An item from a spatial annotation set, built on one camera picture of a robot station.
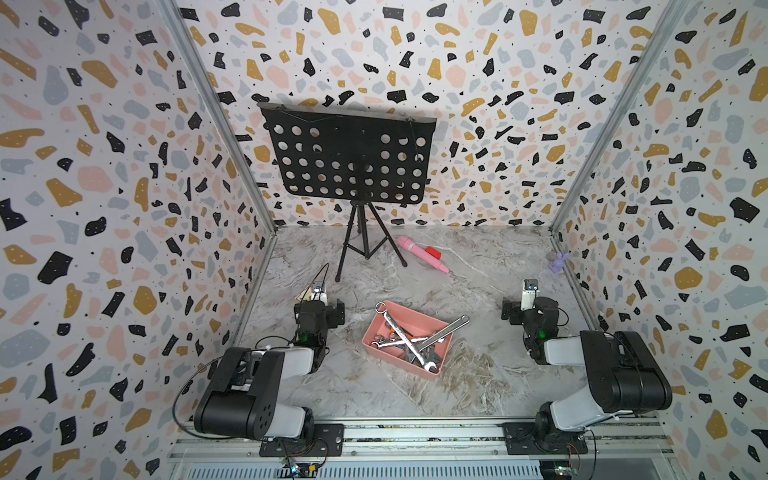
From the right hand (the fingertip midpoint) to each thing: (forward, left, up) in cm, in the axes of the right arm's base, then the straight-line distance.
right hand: (523, 297), depth 95 cm
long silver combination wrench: (-8, +44, +4) cm, 45 cm away
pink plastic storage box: (-9, +35, -3) cm, 36 cm away
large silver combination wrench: (-12, +21, +5) cm, 25 cm away
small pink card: (+1, +73, -4) cm, 73 cm away
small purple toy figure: (+17, -18, -4) cm, 25 cm away
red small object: (+21, +27, -3) cm, 35 cm away
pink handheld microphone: (+24, +38, -1) cm, 45 cm away
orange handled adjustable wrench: (-19, +30, -4) cm, 35 cm away
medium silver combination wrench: (-15, +40, -3) cm, 42 cm away
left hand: (-4, +62, +3) cm, 63 cm away
